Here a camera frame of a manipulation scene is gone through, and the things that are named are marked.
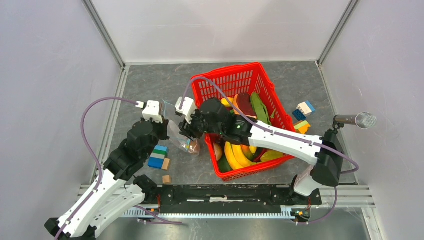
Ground dark green toy avocado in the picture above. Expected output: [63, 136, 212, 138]
[217, 155, 233, 173]

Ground red plastic basket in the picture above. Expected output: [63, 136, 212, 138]
[192, 62, 295, 182]

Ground small wooden cube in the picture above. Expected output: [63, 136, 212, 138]
[162, 175, 172, 185]

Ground silver microphone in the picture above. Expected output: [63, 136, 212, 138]
[332, 112, 377, 134]

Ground white blue toy block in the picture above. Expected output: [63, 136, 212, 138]
[296, 100, 316, 117]

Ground toy onion half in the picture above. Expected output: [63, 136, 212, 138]
[213, 143, 223, 162]

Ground dark blue toy block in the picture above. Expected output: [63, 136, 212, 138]
[292, 109, 306, 122]

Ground yellow toy banana bunch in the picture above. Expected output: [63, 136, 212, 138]
[224, 142, 257, 170]

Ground clear zip top bag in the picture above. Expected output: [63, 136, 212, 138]
[162, 100, 198, 158]

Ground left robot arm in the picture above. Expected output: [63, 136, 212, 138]
[44, 119, 169, 240]

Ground yellow green toy block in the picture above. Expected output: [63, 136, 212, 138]
[293, 120, 311, 135]

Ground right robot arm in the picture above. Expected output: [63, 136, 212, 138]
[175, 97, 344, 204]

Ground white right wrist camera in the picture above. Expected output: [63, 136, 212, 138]
[175, 97, 197, 124]

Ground green toy corn husk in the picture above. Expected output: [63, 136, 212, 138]
[250, 92, 272, 126]

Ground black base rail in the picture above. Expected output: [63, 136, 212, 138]
[140, 184, 323, 221]

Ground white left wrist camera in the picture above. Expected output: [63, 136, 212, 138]
[135, 100, 164, 124]

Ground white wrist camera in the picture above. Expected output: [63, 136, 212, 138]
[175, 97, 197, 124]
[135, 100, 164, 124]

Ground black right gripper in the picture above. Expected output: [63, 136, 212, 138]
[178, 108, 224, 143]

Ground blue green stacked blocks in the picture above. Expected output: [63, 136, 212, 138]
[147, 145, 169, 169]

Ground yellow toy lemon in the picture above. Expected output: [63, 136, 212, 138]
[220, 97, 234, 108]

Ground brown toy potato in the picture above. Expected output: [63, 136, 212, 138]
[186, 139, 201, 155]

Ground wooden block beside stack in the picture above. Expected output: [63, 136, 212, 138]
[161, 158, 171, 171]

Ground yellow toy starfruit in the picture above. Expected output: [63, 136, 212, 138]
[260, 149, 285, 163]

